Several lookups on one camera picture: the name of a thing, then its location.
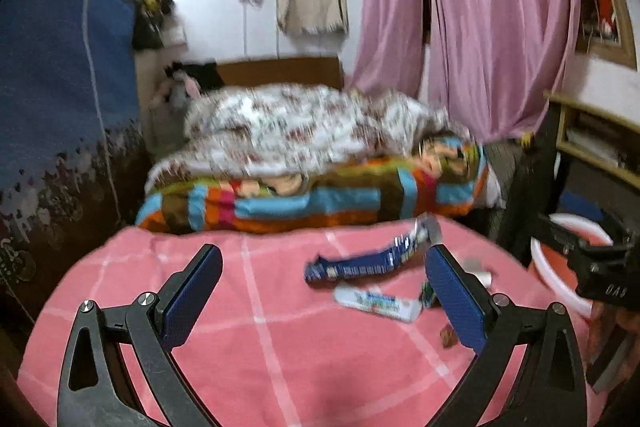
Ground clear plastic wrapper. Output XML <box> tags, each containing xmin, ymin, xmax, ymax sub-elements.
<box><xmin>460</xmin><ymin>259</ymin><xmax>494</xmax><ymax>289</ymax></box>

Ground orange bin with white rim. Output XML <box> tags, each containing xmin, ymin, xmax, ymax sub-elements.
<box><xmin>530</xmin><ymin>214</ymin><xmax>631</xmax><ymax>358</ymax></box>

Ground green box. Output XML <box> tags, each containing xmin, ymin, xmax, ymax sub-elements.
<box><xmin>419</xmin><ymin>281</ymin><xmax>441</xmax><ymax>309</ymax></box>

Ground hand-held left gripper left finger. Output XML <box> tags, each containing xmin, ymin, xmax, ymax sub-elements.
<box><xmin>57</xmin><ymin>243</ymin><xmax>223</xmax><ymax>427</ymax></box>

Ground black hanging bag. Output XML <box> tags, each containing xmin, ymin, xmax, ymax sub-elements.
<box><xmin>132</xmin><ymin>7</ymin><xmax>166</xmax><ymax>50</ymax></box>

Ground stack of papers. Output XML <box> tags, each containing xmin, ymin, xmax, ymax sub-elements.
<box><xmin>565</xmin><ymin>127</ymin><xmax>626</xmax><ymax>162</ymax></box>

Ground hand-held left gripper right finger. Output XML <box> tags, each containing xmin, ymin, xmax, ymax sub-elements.
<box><xmin>425</xmin><ymin>243</ymin><xmax>588</xmax><ymax>427</ymax></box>

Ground white printed tube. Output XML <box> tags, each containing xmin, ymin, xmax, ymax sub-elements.
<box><xmin>334</xmin><ymin>284</ymin><xmax>423</xmax><ymax>324</ymax></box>

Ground pile of clothes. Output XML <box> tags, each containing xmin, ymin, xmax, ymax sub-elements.
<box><xmin>155</xmin><ymin>62</ymin><xmax>223</xmax><ymax>108</ymax></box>

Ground pink checked blanket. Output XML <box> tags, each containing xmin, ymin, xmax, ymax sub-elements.
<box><xmin>17</xmin><ymin>217</ymin><xmax>601</xmax><ymax>427</ymax></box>

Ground wooden desk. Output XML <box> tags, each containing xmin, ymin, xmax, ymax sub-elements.
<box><xmin>542</xmin><ymin>91</ymin><xmax>640</xmax><ymax>228</ymax></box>

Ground black mesh chair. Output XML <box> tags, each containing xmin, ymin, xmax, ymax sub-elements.
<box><xmin>482</xmin><ymin>142</ymin><xmax>526</xmax><ymax>248</ymax></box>

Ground floral quilt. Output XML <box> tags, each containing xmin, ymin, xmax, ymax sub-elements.
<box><xmin>145</xmin><ymin>84</ymin><xmax>476</xmax><ymax>188</ymax></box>

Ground wooden headboard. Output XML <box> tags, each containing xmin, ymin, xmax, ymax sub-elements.
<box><xmin>217</xmin><ymin>57</ymin><xmax>346</xmax><ymax>90</ymax></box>

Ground pink curtain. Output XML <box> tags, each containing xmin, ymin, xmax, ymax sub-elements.
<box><xmin>345</xmin><ymin>0</ymin><xmax>581</xmax><ymax>142</ymax></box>

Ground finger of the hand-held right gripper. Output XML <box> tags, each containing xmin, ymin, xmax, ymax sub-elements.
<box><xmin>537</xmin><ymin>214</ymin><xmax>598</xmax><ymax>260</ymax></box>

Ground beige hanging towel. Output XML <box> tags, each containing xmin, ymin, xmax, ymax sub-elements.
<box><xmin>276</xmin><ymin>0</ymin><xmax>349</xmax><ymax>38</ymax></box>

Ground blue toothpaste tube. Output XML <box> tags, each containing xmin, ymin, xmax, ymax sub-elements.
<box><xmin>305</xmin><ymin>214</ymin><xmax>443</xmax><ymax>289</ymax></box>

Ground blue fabric wardrobe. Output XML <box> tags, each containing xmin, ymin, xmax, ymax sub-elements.
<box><xmin>0</xmin><ymin>0</ymin><xmax>151</xmax><ymax>323</ymax></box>

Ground colourful patchwork bed sheet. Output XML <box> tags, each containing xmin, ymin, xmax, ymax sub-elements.
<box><xmin>136</xmin><ymin>132</ymin><xmax>493</xmax><ymax>235</ymax></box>

